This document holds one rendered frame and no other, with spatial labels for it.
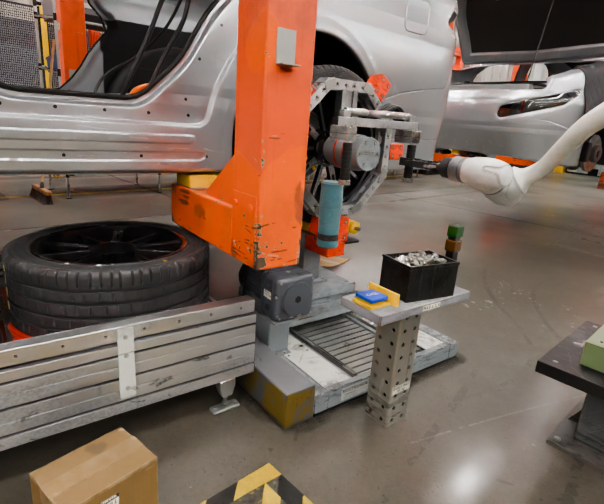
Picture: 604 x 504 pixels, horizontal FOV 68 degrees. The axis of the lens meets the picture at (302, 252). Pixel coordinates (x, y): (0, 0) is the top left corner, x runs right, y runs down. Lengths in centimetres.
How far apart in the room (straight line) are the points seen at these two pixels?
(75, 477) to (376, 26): 199
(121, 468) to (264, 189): 77
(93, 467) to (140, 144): 101
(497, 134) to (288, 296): 291
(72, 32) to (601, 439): 380
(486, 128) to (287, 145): 305
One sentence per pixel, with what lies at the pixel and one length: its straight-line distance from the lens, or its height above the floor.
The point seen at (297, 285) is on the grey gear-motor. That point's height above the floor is 38.
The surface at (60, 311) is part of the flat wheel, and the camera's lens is 147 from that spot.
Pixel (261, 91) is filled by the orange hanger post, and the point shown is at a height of 102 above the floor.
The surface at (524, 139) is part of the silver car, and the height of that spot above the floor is 93.
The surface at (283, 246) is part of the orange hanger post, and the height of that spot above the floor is 59.
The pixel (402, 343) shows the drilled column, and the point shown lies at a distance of 147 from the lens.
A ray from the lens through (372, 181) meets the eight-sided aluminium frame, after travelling 204.
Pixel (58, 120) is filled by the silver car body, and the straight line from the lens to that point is 161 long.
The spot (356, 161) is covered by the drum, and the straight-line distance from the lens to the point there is 174.
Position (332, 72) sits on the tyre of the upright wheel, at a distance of 193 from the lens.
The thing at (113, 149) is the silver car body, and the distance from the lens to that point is 165.
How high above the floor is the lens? 96
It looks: 17 degrees down
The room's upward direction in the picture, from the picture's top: 4 degrees clockwise
